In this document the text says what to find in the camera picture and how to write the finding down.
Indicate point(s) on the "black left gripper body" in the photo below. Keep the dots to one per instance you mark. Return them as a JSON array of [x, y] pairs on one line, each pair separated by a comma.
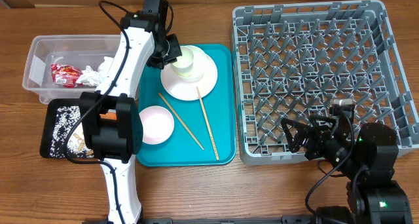
[[165, 52]]

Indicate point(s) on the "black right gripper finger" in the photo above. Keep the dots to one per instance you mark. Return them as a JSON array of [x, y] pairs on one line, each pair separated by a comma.
[[321, 122], [295, 132]]

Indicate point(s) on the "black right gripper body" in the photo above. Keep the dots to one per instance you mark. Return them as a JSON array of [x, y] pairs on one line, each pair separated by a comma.
[[333, 149]]

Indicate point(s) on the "red snack wrapper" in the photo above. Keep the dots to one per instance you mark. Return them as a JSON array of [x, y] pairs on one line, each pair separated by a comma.
[[65, 75]]

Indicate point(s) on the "cream plastic cup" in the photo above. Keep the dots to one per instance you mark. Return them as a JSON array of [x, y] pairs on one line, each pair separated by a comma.
[[184, 64]]

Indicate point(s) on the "white tissue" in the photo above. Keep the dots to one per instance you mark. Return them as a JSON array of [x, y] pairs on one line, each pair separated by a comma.
[[103, 68]]

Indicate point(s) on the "orange carrot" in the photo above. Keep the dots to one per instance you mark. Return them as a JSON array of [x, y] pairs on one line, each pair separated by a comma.
[[109, 115]]

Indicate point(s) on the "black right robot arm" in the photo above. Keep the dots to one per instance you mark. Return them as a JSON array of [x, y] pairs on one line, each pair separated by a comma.
[[366, 159]]

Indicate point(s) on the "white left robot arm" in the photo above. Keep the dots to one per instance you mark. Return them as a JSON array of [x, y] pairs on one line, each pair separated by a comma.
[[115, 143]]

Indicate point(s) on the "grey dishwasher rack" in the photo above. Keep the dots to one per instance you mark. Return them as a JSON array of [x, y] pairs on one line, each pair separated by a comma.
[[292, 60]]

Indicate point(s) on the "clear plastic waste bin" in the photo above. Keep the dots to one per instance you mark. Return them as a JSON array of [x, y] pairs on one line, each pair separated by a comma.
[[76, 50]]

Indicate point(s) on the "black waste tray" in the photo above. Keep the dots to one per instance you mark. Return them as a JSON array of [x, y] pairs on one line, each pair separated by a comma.
[[61, 115]]

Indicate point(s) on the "white bowl on plate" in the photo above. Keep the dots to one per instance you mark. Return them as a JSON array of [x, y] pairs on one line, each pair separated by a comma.
[[200, 59]]

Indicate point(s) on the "white round plate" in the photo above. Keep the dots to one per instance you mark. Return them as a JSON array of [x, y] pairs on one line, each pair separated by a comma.
[[185, 90]]

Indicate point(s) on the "left wooden chopstick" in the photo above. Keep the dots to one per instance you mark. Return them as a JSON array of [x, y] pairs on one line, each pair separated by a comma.
[[181, 121]]

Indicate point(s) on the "wooden chopstick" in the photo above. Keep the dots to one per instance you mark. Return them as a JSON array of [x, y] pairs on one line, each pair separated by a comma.
[[207, 124], [181, 121]]

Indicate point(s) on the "right wooden chopstick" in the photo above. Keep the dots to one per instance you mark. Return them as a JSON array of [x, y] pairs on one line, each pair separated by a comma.
[[207, 124]]

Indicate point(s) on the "teal plastic tray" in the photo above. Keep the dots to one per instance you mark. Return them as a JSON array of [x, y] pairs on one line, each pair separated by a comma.
[[180, 149]]

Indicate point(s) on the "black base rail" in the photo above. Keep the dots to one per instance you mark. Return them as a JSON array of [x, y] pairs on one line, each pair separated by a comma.
[[285, 219]]

